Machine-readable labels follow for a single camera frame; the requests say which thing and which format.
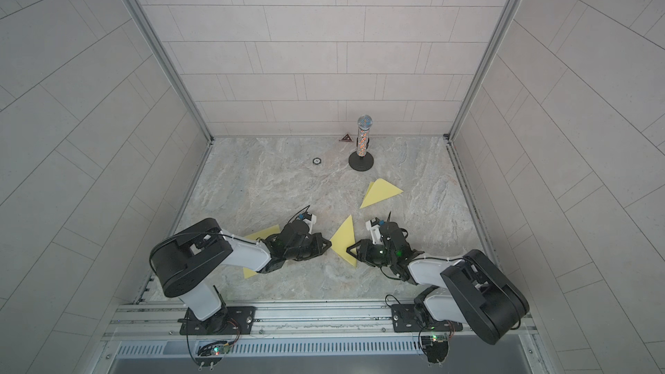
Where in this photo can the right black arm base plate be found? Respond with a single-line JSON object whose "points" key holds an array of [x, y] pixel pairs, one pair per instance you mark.
{"points": [[415, 318]]}

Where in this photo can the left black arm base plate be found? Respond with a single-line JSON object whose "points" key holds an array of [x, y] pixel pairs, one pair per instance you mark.
{"points": [[231, 320]]}

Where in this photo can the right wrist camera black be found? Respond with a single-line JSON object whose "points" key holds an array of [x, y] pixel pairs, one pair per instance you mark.
{"points": [[374, 226]]}

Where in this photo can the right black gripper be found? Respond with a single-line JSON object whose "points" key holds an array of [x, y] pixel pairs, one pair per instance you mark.
{"points": [[364, 253]]}

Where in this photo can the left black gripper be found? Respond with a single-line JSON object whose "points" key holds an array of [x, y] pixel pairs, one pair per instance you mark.
{"points": [[318, 240]]}

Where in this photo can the colourful tube on black stand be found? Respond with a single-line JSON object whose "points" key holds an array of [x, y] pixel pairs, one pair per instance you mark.
{"points": [[361, 159]]}

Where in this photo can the small red triangle marker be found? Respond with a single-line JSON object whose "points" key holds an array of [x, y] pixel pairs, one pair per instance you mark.
{"points": [[346, 138]]}

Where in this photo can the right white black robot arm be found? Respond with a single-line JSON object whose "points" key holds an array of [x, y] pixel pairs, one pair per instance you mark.
{"points": [[463, 291]]}

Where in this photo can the controller circuit board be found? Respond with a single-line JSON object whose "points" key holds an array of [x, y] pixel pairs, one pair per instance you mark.
{"points": [[212, 353], [436, 349]]}

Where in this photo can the aluminium mounting rail frame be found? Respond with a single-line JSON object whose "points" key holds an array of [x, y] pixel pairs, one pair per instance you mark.
{"points": [[273, 320]]}

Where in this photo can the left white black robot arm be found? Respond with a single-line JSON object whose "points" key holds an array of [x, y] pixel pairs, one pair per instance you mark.
{"points": [[182, 262]]}

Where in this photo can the left controller circuit board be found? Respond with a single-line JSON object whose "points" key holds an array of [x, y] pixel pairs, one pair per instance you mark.
{"points": [[212, 353]]}

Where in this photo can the right controller circuit board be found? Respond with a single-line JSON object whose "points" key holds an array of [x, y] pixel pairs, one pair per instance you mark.
{"points": [[436, 349]]}

